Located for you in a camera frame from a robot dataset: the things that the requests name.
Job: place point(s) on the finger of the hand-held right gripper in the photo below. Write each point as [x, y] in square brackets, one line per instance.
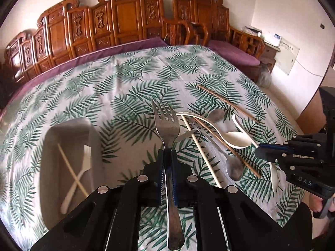
[272, 147]
[301, 166]

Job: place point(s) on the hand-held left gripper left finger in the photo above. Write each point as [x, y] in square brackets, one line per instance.
[161, 185]

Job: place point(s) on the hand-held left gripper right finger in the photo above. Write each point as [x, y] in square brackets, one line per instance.
[174, 188]

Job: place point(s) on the brown chopstick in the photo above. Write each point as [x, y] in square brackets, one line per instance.
[225, 143]
[225, 102]

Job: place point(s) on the metal fork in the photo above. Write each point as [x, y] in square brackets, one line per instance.
[165, 128]

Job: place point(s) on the grey tray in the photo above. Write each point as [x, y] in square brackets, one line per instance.
[52, 162]

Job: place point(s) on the person's right hand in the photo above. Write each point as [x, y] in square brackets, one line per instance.
[316, 204]

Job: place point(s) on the brown wooden board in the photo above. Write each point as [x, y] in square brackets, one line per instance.
[311, 112]

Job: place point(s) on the long metal spoon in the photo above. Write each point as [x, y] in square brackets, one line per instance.
[234, 168]

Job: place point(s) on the cream chopstick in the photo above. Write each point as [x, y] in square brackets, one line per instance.
[65, 157]
[201, 151]

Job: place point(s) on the cream plastic utensil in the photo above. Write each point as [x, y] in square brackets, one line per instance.
[187, 133]

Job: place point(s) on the small metal spoon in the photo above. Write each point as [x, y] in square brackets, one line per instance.
[217, 115]

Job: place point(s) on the grey plastic bag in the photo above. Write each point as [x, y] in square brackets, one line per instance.
[264, 75]

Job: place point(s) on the cream plastic fork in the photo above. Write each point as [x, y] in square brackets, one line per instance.
[85, 162]

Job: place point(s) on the wooden side table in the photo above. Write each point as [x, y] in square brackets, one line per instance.
[268, 56]

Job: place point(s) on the white box device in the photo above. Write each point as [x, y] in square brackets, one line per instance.
[273, 39]

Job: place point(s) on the purple armchair cushion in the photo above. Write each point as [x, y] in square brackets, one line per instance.
[235, 52]

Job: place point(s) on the leaf print tablecloth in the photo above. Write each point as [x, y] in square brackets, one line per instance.
[117, 83]

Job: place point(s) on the white printer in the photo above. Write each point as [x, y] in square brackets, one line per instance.
[252, 31]

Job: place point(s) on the purple bench cushion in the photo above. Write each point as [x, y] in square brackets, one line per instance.
[86, 57]

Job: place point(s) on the carved wooden armchair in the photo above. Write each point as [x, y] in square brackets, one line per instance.
[204, 7]

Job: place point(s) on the carved wooden bench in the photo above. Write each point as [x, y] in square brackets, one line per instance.
[123, 13]

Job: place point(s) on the white wall panel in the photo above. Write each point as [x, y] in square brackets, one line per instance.
[288, 57]

